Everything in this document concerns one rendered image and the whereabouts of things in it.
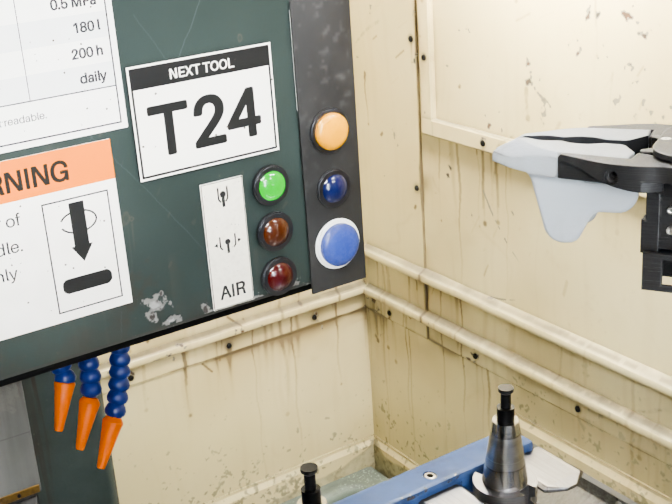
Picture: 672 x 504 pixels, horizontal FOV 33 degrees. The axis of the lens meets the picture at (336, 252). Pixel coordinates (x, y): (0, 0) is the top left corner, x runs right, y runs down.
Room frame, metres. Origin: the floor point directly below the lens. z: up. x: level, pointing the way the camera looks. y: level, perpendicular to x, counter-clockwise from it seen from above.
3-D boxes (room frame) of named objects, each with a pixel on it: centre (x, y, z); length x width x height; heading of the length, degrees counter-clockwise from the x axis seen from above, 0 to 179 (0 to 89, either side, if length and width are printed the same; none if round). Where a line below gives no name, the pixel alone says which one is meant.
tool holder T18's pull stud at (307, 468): (0.82, 0.04, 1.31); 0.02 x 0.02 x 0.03
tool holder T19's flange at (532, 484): (0.94, -0.15, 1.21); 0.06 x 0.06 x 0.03
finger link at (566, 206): (0.63, -0.14, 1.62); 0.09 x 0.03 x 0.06; 62
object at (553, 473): (0.97, -0.20, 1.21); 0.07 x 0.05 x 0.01; 32
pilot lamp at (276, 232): (0.70, 0.04, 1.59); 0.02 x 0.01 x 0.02; 122
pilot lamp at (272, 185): (0.70, 0.04, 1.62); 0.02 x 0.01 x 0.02; 122
